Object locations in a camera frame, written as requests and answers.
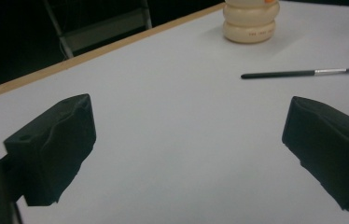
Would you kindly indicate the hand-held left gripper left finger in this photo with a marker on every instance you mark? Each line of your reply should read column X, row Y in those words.
column 54, row 146

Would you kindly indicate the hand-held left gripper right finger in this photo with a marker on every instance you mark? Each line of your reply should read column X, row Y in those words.
column 331, row 146

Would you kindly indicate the black paintbrush with silver ferrule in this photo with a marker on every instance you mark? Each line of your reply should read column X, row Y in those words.
column 284, row 74

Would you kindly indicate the cream ribbed plastic container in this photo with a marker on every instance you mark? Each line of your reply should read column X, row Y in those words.
column 250, row 25

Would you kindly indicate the grey metal stand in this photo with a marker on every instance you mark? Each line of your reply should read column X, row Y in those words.
column 101, row 31

